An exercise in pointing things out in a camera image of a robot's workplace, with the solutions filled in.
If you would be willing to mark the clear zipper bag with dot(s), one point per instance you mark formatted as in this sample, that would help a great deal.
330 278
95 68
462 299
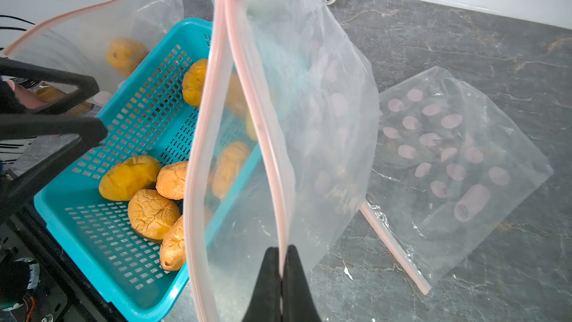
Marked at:
77 41

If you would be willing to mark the teal plastic basket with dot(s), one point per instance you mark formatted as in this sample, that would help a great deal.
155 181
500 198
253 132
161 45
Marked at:
148 116

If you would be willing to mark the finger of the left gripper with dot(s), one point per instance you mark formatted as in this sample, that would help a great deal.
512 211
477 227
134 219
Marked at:
61 140
78 88

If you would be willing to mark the greenish potato top right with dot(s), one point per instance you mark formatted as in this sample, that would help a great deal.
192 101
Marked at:
250 127

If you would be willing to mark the brown jar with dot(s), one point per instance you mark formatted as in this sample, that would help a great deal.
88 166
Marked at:
48 94

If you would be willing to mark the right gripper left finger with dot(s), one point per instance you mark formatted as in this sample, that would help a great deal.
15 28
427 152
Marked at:
266 298

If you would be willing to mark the reddish potato lower right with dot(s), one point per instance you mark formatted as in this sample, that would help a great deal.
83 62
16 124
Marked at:
172 254

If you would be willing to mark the pink cup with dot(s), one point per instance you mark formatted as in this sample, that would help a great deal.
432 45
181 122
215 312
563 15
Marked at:
25 97

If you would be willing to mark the potato right edge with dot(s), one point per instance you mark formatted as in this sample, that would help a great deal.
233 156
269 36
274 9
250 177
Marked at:
228 166

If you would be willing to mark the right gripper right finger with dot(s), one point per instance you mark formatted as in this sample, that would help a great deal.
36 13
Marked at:
297 302

